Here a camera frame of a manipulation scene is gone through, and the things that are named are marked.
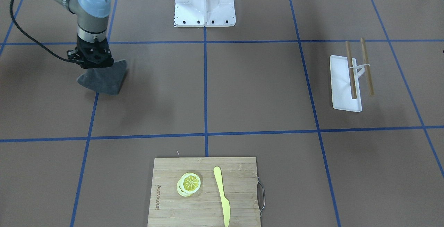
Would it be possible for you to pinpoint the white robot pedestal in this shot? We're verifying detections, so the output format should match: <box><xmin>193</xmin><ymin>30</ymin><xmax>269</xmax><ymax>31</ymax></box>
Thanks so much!
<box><xmin>173</xmin><ymin>0</ymin><xmax>236</xmax><ymax>27</ymax></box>

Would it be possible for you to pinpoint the white rack tray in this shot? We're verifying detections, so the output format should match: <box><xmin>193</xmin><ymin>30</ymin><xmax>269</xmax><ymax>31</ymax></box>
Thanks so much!
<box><xmin>330</xmin><ymin>55</ymin><xmax>365</xmax><ymax>112</ymax></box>

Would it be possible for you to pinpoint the grey red cloth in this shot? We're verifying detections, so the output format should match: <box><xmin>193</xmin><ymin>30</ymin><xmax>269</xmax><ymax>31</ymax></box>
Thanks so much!
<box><xmin>77</xmin><ymin>59</ymin><xmax>127</xmax><ymax>95</ymax></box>

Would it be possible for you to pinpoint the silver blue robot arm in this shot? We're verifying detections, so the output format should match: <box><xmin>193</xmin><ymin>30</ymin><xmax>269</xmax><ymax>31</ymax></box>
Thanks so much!
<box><xmin>54</xmin><ymin>0</ymin><xmax>114</xmax><ymax>68</ymax></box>

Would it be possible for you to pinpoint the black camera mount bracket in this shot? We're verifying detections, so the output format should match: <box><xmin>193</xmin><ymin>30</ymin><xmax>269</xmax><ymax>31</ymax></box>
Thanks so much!
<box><xmin>67</xmin><ymin>47</ymin><xmax>114</xmax><ymax>69</ymax></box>

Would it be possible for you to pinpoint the yellow lemon slice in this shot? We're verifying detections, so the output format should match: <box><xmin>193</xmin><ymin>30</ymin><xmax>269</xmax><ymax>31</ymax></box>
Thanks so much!
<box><xmin>177</xmin><ymin>172</ymin><xmax>201</xmax><ymax>197</ymax></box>

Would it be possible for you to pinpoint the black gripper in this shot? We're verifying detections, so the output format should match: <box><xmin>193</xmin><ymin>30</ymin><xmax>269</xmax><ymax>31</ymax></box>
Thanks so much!
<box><xmin>77</xmin><ymin>37</ymin><xmax>109</xmax><ymax>61</ymax></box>

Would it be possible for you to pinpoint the bamboo cutting board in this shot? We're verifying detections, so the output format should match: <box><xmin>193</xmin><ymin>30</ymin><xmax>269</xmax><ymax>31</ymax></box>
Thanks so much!
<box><xmin>147</xmin><ymin>157</ymin><xmax>261</xmax><ymax>227</ymax></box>

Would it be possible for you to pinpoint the yellow plastic knife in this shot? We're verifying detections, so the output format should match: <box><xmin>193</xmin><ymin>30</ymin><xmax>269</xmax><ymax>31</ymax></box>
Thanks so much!
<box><xmin>213</xmin><ymin>166</ymin><xmax>231</xmax><ymax>227</ymax></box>

